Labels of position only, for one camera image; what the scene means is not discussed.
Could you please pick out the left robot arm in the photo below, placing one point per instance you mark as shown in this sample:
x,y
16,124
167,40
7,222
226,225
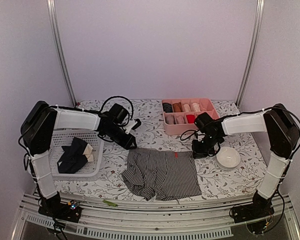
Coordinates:
x,y
36,132

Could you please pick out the mauve rolled underwear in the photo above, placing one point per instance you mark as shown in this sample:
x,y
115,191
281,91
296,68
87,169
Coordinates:
x,y
180,120

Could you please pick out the aluminium front rail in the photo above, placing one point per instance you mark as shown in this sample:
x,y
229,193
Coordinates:
x,y
155,220

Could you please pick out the black striped rolled underwear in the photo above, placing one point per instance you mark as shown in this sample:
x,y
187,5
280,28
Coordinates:
x,y
167,107

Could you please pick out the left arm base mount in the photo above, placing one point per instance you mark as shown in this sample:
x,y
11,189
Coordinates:
x,y
53,207

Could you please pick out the grey striped underwear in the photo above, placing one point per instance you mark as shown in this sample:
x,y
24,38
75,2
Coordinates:
x,y
163,175

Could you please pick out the cream rolled underwear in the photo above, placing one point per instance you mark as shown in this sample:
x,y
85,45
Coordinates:
x,y
195,106

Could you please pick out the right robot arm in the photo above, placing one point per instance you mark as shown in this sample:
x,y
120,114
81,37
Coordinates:
x,y
277,123

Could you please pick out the white bowl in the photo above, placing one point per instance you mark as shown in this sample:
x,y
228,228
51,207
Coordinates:
x,y
228,158

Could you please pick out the pale pink rolled underwear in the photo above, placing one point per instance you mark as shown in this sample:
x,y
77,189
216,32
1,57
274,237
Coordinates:
x,y
186,107

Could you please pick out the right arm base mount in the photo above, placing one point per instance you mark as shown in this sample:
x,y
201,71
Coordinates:
x,y
259,208

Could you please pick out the floral tablecloth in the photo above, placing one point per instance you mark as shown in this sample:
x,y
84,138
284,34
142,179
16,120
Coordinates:
x,y
214,182

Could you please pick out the pink divided organizer box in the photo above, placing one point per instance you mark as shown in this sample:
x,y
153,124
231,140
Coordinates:
x,y
206,106

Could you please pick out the grey pink rolled underwear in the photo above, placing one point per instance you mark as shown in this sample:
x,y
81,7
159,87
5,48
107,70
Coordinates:
x,y
170,119

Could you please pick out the olive green underwear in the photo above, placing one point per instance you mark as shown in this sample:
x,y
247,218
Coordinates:
x,y
200,118

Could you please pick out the left aluminium frame post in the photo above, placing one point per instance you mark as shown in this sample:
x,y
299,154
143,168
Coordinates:
x,y
51,7

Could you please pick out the aluminium frame post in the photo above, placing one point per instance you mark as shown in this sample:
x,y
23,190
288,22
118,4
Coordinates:
x,y
51,7
260,4

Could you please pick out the cream underwear in basket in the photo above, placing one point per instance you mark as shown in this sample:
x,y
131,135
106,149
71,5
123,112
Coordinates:
x,y
88,153

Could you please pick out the right aluminium frame post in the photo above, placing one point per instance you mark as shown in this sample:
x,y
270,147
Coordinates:
x,y
260,4

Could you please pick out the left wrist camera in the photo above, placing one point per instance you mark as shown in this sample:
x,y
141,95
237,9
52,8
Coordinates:
x,y
132,125

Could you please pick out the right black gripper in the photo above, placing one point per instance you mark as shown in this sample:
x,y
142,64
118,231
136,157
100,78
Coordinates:
x,y
198,153

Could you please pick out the green tape scrap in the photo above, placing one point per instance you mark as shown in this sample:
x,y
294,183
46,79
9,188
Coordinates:
x,y
109,203

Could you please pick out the red rolled underwear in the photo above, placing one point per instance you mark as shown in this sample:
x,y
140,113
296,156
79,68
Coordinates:
x,y
190,118

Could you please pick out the dark navy underwear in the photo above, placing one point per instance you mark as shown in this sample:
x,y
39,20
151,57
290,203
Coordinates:
x,y
73,157

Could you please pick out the white plastic laundry basket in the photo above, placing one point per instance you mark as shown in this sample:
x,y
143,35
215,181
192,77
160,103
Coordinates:
x,y
64,138

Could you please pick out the brown rolled underwear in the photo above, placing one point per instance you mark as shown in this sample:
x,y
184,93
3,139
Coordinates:
x,y
177,107

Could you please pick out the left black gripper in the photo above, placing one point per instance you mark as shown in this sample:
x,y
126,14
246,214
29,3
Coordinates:
x,y
125,143

